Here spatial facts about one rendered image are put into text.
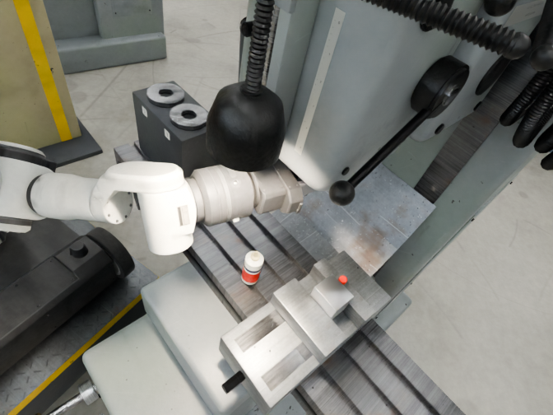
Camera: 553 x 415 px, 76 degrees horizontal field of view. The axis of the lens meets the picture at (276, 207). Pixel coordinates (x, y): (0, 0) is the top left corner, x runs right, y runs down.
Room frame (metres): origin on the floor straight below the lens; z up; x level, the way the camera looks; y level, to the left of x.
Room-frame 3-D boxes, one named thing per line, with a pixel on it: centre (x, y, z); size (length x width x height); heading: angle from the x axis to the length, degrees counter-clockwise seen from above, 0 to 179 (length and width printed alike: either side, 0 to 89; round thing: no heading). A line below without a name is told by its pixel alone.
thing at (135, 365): (0.43, -0.01, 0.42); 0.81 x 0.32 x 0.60; 143
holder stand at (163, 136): (0.70, 0.30, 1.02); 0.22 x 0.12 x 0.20; 55
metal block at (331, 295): (0.36, -0.15, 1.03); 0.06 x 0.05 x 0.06; 52
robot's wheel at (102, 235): (0.59, 0.52, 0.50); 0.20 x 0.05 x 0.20; 68
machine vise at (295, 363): (0.33, -0.13, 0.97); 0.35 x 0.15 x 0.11; 142
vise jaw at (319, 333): (0.31, -0.12, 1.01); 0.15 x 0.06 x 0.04; 52
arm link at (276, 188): (0.39, 0.05, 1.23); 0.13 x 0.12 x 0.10; 39
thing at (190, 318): (0.45, -0.02, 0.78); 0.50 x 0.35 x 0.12; 143
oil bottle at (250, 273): (0.41, 0.01, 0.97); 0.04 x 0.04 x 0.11
